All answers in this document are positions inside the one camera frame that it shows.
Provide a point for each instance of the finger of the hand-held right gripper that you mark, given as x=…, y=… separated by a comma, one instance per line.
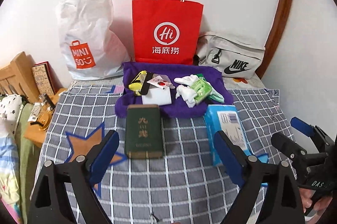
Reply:
x=301, y=126
x=287, y=146

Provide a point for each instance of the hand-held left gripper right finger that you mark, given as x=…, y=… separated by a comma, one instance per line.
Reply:
x=229, y=158

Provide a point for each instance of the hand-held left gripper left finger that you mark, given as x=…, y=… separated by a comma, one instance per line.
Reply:
x=104, y=158

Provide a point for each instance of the mint green cloth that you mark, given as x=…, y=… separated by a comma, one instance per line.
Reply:
x=218, y=98

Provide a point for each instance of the white glove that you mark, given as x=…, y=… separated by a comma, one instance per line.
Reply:
x=188, y=97

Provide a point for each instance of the green wet wipe packet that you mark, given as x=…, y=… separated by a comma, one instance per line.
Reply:
x=201, y=89

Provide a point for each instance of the yellow black cloth band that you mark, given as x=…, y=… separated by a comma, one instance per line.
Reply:
x=134, y=84

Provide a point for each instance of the white sponge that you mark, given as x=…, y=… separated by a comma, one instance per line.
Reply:
x=158, y=97

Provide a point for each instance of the white red printed sachet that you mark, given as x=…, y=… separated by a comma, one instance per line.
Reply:
x=160, y=82

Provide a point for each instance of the person's right hand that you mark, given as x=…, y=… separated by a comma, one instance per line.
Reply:
x=305, y=200

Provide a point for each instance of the orange star patch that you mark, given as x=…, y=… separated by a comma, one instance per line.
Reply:
x=84, y=145

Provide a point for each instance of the blue tissue pack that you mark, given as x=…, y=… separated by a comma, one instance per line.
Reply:
x=213, y=118

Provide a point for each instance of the dark green tin box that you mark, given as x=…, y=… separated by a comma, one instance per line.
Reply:
x=143, y=132

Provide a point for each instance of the grey checked blanket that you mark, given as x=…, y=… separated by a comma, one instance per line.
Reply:
x=184, y=182

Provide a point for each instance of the wooden bedside table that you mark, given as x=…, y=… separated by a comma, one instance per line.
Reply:
x=34, y=134

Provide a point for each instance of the green sheet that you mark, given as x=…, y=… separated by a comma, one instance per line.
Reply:
x=26, y=160

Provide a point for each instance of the glass perfume bottle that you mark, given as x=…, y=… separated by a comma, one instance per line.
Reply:
x=47, y=103

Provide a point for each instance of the purple towel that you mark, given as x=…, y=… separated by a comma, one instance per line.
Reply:
x=131, y=68

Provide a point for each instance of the colourful printed quilt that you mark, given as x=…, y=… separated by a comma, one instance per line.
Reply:
x=8, y=174

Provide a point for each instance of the grey waist bag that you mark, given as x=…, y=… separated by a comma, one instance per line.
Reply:
x=237, y=53

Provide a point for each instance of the patterned gift box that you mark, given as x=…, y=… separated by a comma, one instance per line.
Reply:
x=42, y=79

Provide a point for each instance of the white black-dotted pillow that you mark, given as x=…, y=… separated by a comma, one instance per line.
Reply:
x=10, y=105

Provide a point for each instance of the white plastic shopping bag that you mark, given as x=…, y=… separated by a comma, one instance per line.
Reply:
x=87, y=29

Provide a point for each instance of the red paper bag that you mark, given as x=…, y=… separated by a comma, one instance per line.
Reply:
x=168, y=16

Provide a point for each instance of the brown wooden door frame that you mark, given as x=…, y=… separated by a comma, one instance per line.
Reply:
x=285, y=3

